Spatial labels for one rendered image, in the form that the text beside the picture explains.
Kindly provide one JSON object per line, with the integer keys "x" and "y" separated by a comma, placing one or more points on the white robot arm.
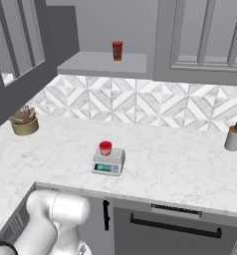
{"x": 54, "y": 215}

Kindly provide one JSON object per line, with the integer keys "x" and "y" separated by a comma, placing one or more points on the jam jar with red lid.
{"x": 105, "y": 148}

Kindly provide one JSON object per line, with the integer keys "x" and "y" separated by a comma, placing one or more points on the grey digital kitchen scale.
{"x": 109, "y": 161}

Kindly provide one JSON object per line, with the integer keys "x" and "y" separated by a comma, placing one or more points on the grey open cabinet shelf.
{"x": 105, "y": 64}

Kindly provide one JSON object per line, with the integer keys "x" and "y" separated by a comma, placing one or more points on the grey base cabinet door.
{"x": 97, "y": 225}

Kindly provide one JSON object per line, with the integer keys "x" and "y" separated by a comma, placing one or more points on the grey glazed cabinet door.
{"x": 21, "y": 56}

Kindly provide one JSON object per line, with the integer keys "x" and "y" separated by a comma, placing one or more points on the dark red can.
{"x": 117, "y": 50}

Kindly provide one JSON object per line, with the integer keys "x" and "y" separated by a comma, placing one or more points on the potted succulent in olive pot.
{"x": 24, "y": 121}

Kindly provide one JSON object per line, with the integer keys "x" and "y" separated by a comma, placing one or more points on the grey soap dispenser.
{"x": 234, "y": 137}

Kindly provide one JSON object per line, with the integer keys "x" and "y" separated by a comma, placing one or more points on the grey dishwasher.
{"x": 177, "y": 229}

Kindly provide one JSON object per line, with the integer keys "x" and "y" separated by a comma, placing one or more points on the grey wall cabinet with glass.
{"x": 203, "y": 40}

